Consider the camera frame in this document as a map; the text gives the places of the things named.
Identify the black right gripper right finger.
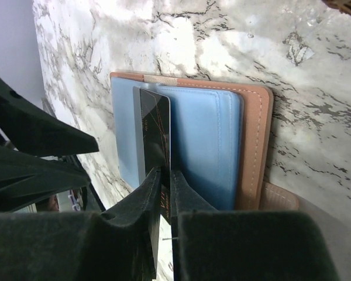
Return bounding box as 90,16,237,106
170,170,339,280

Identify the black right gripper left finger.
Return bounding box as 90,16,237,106
0,167,161,280

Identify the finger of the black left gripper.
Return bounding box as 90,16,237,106
0,78,99,156
0,146,91,211

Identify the black credit card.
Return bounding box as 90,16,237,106
139,88,171,224

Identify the brown woven divided basket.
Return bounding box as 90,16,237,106
323,0,351,16

